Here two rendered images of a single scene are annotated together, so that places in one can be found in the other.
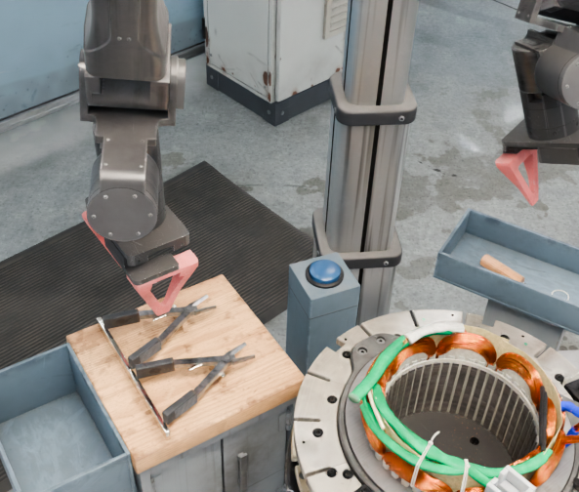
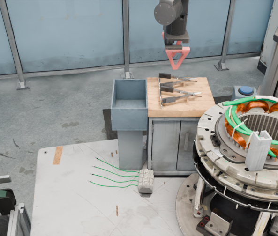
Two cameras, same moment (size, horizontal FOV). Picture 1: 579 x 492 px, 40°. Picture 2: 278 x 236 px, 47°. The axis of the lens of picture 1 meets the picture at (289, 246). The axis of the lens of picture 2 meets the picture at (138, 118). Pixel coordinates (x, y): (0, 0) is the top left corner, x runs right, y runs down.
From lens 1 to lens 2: 0.35 m
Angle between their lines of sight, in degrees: 26
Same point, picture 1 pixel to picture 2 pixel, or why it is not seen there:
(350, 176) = (273, 65)
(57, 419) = (135, 104)
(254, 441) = (193, 130)
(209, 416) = (177, 108)
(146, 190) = (173, 7)
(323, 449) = (208, 123)
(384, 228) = not seen: outside the picture
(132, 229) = (166, 20)
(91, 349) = (152, 82)
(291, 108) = not seen: outside the picture
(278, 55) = not seen: outside the picture
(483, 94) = not seen: outside the picture
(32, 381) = (131, 88)
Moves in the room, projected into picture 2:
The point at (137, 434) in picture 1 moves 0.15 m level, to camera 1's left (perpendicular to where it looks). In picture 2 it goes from (152, 105) to (111, 90)
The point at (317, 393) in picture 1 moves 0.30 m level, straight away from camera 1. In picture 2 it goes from (216, 110) to (258, 68)
